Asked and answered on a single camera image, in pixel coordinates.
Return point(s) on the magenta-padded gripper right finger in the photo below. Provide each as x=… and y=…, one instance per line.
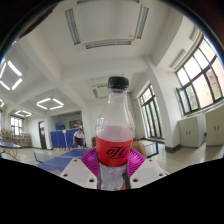
x=147, y=172

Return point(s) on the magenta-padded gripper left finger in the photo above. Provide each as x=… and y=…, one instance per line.
x=78, y=173

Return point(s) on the clear red-labelled drink bottle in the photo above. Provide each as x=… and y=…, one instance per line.
x=115, y=146

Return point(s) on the person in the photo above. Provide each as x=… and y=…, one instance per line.
x=79, y=136

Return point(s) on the blue partition boards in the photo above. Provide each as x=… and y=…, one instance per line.
x=60, y=138

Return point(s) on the dark door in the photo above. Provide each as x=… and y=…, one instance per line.
x=42, y=135

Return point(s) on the black-framed glass door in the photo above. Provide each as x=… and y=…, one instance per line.
x=151, y=113

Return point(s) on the beige two-door cabinet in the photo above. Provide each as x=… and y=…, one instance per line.
x=215, y=128
x=191, y=131

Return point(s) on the bookshelf unit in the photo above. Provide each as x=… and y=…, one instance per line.
x=18, y=138

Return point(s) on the blue red-legged table tennis table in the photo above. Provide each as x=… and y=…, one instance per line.
x=8, y=145

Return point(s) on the ceiling lights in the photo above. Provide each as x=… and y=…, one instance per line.
x=50, y=103

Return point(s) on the black-framed wide window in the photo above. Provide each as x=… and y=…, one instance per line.
x=200, y=80

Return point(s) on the framed wall picture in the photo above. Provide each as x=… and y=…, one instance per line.
x=75, y=124

